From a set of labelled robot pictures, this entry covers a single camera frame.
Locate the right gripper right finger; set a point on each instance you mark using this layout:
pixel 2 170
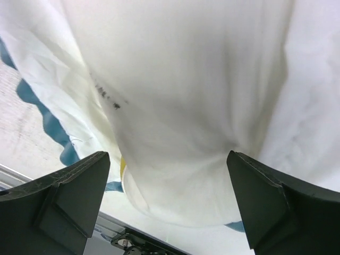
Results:
pixel 282 214

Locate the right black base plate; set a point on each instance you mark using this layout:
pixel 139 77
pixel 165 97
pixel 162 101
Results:
pixel 136 242

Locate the blue white bear pillowcase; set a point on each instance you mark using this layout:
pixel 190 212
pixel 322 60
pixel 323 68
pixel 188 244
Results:
pixel 303 134

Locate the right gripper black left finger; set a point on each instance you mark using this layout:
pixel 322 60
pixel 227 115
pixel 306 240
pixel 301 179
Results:
pixel 56 213

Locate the white pillow yellow edge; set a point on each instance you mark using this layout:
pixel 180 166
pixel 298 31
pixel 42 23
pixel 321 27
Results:
pixel 182 84

